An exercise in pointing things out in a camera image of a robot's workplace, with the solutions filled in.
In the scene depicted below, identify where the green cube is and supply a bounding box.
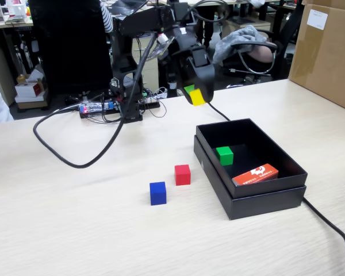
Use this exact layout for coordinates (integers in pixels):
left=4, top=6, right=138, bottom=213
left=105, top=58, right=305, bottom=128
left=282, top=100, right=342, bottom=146
left=215, top=146, right=235, bottom=166

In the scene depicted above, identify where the chrome armed office chair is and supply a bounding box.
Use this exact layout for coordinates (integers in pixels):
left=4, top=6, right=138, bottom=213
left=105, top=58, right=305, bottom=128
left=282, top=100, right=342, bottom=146
left=223, top=0, right=304, bottom=89

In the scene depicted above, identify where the light wooden desk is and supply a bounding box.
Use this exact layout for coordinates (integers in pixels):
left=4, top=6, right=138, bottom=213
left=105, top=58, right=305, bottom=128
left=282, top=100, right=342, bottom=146
left=0, top=8, right=162, bottom=30

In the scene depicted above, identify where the red cube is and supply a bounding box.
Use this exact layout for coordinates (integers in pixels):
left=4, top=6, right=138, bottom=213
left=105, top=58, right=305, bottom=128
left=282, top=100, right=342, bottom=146
left=174, top=164, right=191, bottom=186

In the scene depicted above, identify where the black office chair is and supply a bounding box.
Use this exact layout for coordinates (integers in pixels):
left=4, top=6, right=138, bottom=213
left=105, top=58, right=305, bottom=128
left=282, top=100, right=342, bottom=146
left=28, top=0, right=113, bottom=106

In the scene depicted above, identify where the black cardboard box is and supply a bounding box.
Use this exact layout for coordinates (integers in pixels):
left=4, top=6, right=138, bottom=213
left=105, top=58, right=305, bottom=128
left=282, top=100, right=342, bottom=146
left=195, top=117, right=309, bottom=200

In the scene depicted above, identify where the large brown cardboard box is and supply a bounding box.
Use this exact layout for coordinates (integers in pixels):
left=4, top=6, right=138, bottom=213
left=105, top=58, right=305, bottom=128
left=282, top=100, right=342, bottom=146
left=287, top=0, right=345, bottom=114

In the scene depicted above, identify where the white red carton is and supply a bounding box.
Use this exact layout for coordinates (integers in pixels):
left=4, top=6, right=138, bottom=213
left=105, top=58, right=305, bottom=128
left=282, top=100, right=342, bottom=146
left=14, top=82, right=44, bottom=98

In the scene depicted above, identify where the thick black cable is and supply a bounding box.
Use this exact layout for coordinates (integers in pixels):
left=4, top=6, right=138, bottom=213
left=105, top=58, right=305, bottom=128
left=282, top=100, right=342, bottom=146
left=33, top=0, right=345, bottom=276

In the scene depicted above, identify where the pink seat cushion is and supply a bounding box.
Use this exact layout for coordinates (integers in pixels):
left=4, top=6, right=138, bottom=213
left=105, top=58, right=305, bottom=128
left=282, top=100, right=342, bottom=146
left=248, top=45, right=277, bottom=63

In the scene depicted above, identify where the open cardboard box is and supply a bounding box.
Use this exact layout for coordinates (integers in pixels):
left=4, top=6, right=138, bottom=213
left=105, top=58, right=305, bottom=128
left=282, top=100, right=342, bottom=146
left=14, top=68, right=49, bottom=110

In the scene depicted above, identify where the orange card box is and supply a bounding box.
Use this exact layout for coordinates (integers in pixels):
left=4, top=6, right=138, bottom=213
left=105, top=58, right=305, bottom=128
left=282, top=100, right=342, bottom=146
left=231, top=163, right=279, bottom=187

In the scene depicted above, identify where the black pole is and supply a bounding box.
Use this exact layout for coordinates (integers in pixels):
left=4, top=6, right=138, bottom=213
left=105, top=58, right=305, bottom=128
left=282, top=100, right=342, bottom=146
left=160, top=48, right=181, bottom=90

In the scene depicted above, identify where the person in black trousers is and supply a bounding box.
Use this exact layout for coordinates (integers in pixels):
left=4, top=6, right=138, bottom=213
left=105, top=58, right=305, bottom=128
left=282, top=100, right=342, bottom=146
left=202, top=11, right=219, bottom=48

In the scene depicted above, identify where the robot controller board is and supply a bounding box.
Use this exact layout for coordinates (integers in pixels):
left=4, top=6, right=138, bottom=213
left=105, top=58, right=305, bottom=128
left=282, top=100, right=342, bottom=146
left=79, top=99, right=124, bottom=116

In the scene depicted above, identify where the grey cloth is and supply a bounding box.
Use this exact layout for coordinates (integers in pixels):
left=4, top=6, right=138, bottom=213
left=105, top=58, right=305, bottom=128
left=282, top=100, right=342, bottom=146
left=212, top=25, right=267, bottom=64

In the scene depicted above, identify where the black laptop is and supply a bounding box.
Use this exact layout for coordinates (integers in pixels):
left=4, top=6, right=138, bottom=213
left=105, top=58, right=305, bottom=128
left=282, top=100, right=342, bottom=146
left=108, top=0, right=148, bottom=15

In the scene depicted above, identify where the blue cube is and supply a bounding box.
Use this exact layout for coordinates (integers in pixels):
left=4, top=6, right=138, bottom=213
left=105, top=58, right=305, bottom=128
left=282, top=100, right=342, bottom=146
left=149, top=181, right=167, bottom=206

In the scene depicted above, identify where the black open box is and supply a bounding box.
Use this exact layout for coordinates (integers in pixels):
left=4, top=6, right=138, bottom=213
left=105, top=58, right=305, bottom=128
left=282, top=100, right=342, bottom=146
left=193, top=135, right=307, bottom=221

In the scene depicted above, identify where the beige drawer cabinet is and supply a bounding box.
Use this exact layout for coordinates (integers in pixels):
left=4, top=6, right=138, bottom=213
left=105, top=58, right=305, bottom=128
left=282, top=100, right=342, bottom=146
left=132, top=36, right=159, bottom=90
left=0, top=43, right=17, bottom=108

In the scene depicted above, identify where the yellow cube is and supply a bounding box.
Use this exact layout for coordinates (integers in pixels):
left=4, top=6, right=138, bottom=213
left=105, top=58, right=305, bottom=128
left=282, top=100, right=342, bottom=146
left=189, top=88, right=206, bottom=107

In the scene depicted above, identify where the person in striped shirt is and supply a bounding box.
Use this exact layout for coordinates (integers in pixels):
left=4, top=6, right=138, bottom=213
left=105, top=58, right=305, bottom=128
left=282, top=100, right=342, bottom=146
left=99, top=0, right=115, bottom=33

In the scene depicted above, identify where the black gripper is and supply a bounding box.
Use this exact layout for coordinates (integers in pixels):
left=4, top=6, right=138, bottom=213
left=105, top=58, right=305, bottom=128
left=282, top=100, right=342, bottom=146
left=172, top=24, right=216, bottom=103

